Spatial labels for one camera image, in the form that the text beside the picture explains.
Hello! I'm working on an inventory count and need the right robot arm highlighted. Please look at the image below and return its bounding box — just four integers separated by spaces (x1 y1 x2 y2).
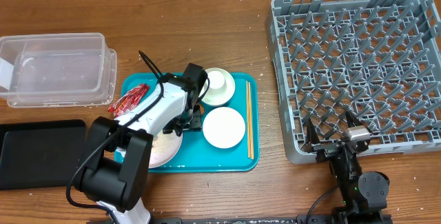
296 110 393 224

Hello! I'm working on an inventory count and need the teal plastic serving tray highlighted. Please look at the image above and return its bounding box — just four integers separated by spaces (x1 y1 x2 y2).
114 72 260 174

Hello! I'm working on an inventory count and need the large white plate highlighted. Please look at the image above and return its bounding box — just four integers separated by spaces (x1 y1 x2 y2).
149 131 183 169

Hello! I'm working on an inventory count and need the clear plastic waste bin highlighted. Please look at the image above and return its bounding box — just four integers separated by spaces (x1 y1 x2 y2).
1 32 117 108

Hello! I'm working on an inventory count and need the right wooden chopstick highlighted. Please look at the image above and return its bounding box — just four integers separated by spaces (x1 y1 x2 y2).
249 82 254 160

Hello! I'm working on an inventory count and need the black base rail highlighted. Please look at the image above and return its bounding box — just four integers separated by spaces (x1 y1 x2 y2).
153 214 393 224

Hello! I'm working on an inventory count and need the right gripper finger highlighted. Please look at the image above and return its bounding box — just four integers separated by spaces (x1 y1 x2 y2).
302 119 320 152
345 110 362 128

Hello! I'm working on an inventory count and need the red snack wrapper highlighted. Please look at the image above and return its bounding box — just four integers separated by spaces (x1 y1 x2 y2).
107 83 150 117

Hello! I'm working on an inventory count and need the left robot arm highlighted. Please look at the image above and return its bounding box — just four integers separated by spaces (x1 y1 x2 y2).
66 63 209 223

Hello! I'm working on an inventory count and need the white upside-down cup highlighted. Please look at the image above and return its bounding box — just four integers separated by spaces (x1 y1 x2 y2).
208 70 226 91

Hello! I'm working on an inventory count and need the grey dishwasher rack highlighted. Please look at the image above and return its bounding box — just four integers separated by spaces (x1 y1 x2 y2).
265 0 440 163

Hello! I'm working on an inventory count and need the small white plate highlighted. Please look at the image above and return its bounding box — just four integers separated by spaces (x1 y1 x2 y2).
203 107 246 149

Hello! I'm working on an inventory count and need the black waste tray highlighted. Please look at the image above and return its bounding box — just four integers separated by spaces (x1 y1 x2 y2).
1 119 87 190

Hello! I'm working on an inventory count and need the pale green bowl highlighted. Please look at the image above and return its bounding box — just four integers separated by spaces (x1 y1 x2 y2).
200 68 236 107

